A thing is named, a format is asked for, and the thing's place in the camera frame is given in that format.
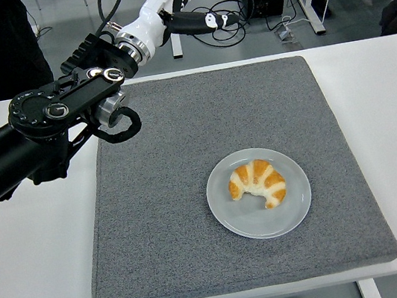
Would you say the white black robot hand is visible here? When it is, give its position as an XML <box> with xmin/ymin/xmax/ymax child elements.
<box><xmin>109</xmin><ymin>0</ymin><xmax>245</xmax><ymax>62</ymax></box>

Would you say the golden croissant bread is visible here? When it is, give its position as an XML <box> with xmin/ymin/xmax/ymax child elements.
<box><xmin>225</xmin><ymin>155</ymin><xmax>290</xmax><ymax>215</ymax></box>

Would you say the pale blue round plate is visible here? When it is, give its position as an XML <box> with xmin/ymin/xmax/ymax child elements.
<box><xmin>200</xmin><ymin>139</ymin><xmax>319</xmax><ymax>248</ymax></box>

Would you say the white straight desk leg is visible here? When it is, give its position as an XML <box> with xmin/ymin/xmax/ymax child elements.
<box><xmin>168</xmin><ymin>32</ymin><xmax>186</xmax><ymax>60</ymax></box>

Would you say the grey floor socket box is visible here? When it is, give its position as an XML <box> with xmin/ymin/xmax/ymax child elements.
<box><xmin>273</xmin><ymin>23</ymin><xmax>300</xmax><ymax>46</ymax></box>

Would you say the grey fabric mat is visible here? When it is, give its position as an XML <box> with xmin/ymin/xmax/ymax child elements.
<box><xmin>58</xmin><ymin>44</ymin><xmax>397</xmax><ymax>298</ymax></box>

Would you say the white table leg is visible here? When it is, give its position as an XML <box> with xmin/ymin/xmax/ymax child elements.
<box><xmin>356</xmin><ymin>277</ymin><xmax>383</xmax><ymax>298</ymax></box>

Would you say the black tangled floor cable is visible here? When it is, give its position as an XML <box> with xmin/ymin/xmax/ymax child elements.
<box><xmin>182</xmin><ymin>0</ymin><xmax>254</xmax><ymax>52</ymax></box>

